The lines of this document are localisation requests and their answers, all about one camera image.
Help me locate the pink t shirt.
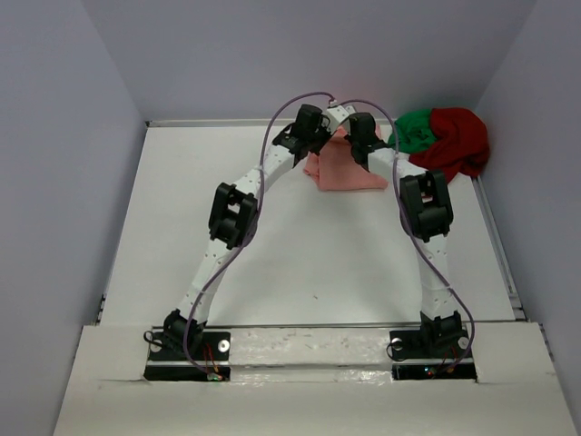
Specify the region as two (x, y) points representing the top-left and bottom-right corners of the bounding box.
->
(303, 127), (389, 192)

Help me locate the red t shirt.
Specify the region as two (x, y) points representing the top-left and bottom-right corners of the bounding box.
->
(409, 107), (490, 183)

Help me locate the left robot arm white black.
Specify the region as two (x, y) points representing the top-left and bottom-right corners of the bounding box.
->
(161, 104), (334, 360)

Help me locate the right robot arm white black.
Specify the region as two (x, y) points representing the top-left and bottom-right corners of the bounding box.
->
(346, 113), (469, 363)

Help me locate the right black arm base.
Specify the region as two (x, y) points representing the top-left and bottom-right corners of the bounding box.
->
(386, 329), (478, 382)

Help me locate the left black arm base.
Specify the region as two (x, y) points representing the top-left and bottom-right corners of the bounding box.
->
(143, 329), (231, 382)

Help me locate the green t shirt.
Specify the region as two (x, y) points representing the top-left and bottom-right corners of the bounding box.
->
(388, 109), (437, 154)

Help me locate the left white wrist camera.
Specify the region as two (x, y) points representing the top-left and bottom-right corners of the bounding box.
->
(322, 104), (356, 134)

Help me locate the aluminium back rail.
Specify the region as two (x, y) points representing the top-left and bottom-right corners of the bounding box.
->
(145, 118), (270, 128)

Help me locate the aluminium front rail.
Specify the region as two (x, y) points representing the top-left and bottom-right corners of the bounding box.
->
(204, 321), (420, 330)

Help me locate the aluminium left side rail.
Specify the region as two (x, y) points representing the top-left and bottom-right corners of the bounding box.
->
(93, 292), (107, 326)

